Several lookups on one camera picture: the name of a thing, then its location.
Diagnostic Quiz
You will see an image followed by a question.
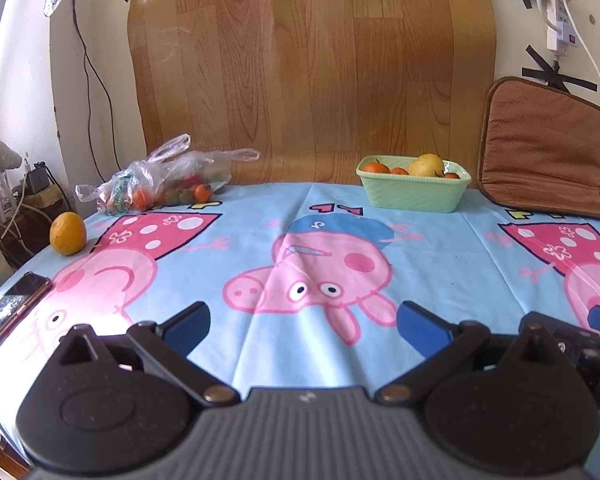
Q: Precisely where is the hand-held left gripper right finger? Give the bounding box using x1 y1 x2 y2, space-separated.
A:
374 301 568 406

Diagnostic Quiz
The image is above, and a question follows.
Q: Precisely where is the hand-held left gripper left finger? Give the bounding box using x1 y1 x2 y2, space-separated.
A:
42 300 242 408

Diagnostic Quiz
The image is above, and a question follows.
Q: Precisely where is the light green plastic basket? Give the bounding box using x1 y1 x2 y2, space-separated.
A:
356 155 472 215

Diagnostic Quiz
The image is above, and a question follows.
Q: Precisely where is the large yellow citrus fruit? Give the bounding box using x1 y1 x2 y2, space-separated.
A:
408 153 446 177

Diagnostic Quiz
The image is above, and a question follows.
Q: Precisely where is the cartoon pig printed blanket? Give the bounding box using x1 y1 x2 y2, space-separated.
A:
0 181 600 480

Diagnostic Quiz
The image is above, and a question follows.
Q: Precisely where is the small yellow lemon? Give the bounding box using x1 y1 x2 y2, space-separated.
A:
49 212 87 256

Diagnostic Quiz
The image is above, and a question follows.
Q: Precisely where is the clear plastic bag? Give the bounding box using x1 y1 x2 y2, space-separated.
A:
75 134 261 216

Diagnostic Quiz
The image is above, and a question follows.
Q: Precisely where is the black smartphone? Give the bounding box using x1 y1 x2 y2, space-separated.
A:
0 272 54 362

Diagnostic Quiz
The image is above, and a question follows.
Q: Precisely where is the brown seat cushion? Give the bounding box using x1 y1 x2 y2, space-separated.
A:
477 76 600 222

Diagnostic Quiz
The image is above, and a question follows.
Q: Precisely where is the black charger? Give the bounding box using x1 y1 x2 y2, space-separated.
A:
26 161 50 194

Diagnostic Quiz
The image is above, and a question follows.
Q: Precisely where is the wood pattern vinyl sheet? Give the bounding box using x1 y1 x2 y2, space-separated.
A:
126 0 497 187

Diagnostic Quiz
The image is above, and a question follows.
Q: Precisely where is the white power strip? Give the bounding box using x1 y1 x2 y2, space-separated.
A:
545 0 581 53

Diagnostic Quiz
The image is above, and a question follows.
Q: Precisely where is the white cable tangle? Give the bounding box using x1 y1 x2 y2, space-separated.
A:
0 155 57 288

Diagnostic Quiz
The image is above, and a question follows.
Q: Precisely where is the white power cable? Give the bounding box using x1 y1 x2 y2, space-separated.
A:
572 0 600 107

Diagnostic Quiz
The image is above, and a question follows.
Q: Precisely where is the thin black wall cable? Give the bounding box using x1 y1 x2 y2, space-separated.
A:
70 0 123 171

